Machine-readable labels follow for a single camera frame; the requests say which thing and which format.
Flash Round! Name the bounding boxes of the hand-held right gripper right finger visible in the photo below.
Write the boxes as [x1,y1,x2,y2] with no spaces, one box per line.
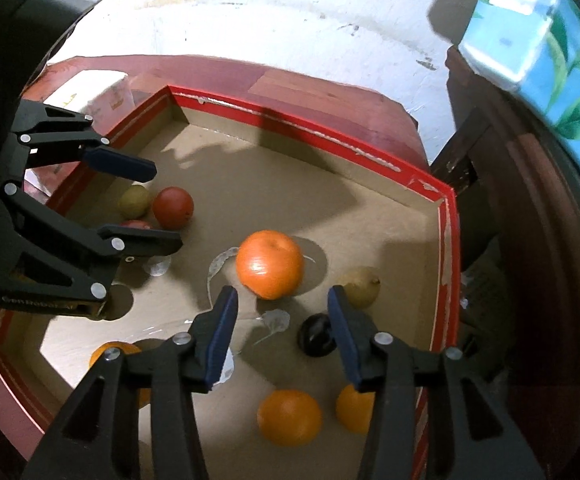
[326,285,546,480]

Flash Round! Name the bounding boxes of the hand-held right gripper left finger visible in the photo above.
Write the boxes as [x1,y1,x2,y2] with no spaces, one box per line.
[20,285,241,480]

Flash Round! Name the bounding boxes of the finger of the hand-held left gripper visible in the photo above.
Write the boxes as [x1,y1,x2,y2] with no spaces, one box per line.
[0,184,184,298]
[12,100,157,183]

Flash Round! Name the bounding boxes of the dark plum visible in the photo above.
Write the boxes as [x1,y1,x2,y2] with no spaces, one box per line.
[297,312,338,358]

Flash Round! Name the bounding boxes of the smooth greenish-tan pear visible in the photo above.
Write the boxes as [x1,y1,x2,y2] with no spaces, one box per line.
[118,184,153,222]

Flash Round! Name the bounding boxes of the tan pear with stem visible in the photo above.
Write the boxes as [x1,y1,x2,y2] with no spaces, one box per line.
[340,266,382,310]

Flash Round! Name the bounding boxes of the large deep-orange orange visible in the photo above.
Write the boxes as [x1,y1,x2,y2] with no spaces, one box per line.
[235,230,305,301]

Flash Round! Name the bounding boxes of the red cardboard box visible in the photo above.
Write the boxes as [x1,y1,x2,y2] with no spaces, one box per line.
[0,85,463,480]

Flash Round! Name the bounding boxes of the dark wooden cabinet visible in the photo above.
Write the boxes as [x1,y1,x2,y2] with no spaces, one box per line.
[427,45,580,480]

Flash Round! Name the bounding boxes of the blue floral tissue package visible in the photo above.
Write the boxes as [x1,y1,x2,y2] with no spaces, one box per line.
[457,0,580,226]

